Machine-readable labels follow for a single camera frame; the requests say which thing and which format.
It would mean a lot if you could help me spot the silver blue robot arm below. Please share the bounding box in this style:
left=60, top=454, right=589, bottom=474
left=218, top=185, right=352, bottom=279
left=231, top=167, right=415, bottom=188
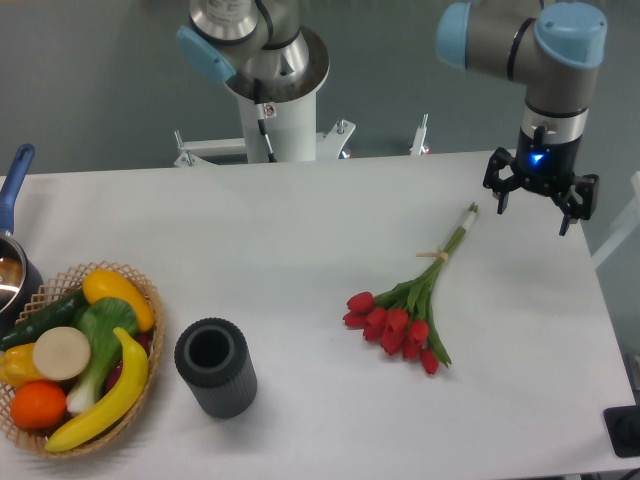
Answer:
left=176, top=1, right=607, bottom=226

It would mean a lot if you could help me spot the yellow banana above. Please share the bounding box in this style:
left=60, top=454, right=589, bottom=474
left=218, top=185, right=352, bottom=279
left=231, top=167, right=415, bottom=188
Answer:
left=45, top=327, right=149, bottom=453

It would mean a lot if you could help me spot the orange fruit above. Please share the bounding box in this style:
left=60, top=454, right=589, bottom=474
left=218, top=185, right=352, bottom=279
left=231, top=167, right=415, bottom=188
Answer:
left=10, top=381, right=66, bottom=430

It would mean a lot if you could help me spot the beige round disc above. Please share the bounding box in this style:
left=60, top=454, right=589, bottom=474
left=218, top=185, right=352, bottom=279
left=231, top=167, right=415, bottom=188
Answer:
left=32, top=327, right=91, bottom=381

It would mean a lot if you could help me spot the black device at edge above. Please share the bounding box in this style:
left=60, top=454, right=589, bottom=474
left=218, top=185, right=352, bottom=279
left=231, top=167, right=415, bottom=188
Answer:
left=603, top=405, right=639, bottom=458

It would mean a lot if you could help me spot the green bok choy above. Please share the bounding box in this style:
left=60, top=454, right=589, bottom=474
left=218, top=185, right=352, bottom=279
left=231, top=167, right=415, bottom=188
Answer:
left=67, top=297, right=138, bottom=416

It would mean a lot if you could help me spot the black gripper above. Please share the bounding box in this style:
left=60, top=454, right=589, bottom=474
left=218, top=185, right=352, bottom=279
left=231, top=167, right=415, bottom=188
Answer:
left=482, top=131, right=599, bottom=236

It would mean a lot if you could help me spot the yellow squash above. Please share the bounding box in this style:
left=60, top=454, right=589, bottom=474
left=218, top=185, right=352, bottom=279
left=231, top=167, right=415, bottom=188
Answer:
left=82, top=269, right=155, bottom=333

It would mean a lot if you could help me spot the red tulip bouquet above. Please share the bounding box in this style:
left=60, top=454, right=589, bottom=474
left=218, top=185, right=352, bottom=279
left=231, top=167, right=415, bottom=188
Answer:
left=343, top=203, right=479, bottom=376

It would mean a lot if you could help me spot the blue handled saucepan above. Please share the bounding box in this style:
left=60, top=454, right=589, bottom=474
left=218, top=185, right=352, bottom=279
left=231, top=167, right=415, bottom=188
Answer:
left=1, top=144, right=42, bottom=336

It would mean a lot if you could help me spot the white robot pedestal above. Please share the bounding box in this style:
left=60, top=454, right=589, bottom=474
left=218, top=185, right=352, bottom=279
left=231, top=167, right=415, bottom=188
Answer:
left=227, top=26, right=330, bottom=163

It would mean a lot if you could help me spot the green cucumber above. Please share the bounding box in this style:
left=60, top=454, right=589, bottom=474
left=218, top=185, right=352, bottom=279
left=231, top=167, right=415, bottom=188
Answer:
left=1, top=289, right=88, bottom=351

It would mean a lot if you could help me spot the dark grey ribbed vase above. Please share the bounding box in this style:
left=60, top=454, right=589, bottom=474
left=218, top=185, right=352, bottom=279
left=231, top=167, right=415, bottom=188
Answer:
left=174, top=318, right=258, bottom=419

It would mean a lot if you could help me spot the white mounting bracket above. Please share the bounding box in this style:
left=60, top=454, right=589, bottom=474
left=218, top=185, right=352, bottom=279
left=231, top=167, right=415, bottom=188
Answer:
left=173, top=119, right=356, bottom=167

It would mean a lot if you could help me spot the yellow bell pepper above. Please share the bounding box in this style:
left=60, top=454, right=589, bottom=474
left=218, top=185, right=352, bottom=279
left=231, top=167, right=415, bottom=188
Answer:
left=0, top=343, right=46, bottom=388

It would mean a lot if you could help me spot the black cable on pedestal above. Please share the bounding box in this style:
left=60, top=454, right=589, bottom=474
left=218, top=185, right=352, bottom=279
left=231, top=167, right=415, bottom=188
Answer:
left=252, top=78, right=277, bottom=164

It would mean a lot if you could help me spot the woven wicker basket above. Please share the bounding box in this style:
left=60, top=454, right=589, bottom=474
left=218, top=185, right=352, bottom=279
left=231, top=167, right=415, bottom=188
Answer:
left=1, top=261, right=165, bottom=459

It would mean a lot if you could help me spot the white frame at right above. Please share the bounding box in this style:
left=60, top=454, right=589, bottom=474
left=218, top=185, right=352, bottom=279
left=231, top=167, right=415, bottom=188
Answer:
left=592, top=171, right=639, bottom=269

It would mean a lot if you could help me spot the red item in basket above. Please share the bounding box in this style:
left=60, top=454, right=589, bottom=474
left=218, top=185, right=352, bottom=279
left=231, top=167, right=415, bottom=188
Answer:
left=103, top=333, right=151, bottom=394

